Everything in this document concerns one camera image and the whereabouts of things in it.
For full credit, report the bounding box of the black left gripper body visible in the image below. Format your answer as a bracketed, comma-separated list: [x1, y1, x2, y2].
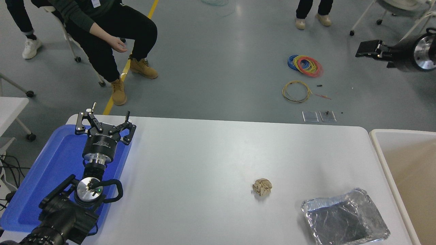
[83, 127, 122, 161]

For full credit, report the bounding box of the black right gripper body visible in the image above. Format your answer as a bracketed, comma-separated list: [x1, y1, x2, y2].
[388, 33, 425, 73]

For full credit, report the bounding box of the person's right hand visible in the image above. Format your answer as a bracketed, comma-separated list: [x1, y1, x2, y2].
[110, 36, 128, 53]

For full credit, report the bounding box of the blue plastic tray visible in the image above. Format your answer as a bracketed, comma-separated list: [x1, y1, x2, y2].
[0, 124, 133, 233]

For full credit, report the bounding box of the seated person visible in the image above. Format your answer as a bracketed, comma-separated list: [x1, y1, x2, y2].
[31, 0, 159, 106]

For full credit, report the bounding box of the person with beige shoes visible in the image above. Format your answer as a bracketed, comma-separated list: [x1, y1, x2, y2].
[295, 0, 333, 30]

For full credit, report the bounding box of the white rolling chair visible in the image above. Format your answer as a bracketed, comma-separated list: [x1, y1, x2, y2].
[43, 6, 106, 87]

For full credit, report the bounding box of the white side table with casters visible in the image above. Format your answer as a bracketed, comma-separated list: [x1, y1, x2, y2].
[0, 73, 37, 157]

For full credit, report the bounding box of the large pale bin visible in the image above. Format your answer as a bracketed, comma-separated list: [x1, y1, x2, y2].
[370, 129, 436, 245]

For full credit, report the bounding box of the person with white sneakers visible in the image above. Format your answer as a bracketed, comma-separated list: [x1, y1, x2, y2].
[5, 0, 43, 60]

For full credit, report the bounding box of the crumpled tan paper ball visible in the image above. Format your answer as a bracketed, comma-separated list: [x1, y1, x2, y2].
[252, 178, 273, 197]

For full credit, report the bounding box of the silver foil tray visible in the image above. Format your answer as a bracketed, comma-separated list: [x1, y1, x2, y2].
[301, 188, 391, 245]

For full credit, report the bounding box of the white frame grey seat chair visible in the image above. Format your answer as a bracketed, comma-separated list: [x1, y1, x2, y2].
[349, 0, 436, 41]

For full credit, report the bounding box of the red and yellow wire coil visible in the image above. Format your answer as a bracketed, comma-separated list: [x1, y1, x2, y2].
[294, 55, 324, 78]

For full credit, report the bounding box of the blue wire coil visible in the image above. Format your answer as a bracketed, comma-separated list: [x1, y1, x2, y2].
[287, 54, 309, 71]

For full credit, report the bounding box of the black cable bundle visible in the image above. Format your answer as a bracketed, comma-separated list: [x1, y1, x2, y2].
[0, 155, 31, 211]

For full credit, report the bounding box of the thin yellow wire coil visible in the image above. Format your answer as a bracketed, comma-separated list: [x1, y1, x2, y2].
[282, 81, 312, 104]

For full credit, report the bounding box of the pale green wire coil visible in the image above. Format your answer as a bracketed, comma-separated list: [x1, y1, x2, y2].
[199, 0, 235, 17]

